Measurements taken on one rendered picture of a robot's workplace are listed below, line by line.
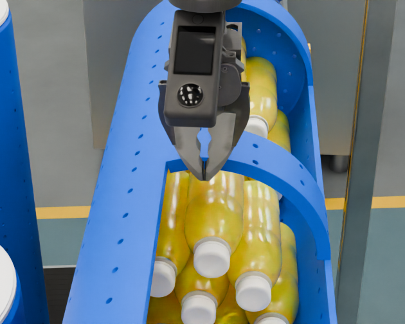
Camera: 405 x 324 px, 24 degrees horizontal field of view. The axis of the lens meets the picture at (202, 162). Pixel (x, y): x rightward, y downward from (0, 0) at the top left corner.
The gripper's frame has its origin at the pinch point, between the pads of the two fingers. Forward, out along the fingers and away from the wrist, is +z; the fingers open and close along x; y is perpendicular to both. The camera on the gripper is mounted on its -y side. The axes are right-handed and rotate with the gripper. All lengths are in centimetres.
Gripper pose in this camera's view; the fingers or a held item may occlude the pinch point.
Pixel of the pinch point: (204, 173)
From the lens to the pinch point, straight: 96.5
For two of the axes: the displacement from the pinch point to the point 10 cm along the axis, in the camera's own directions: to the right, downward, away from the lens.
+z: 0.0, 8.3, 5.6
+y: 0.5, -5.6, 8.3
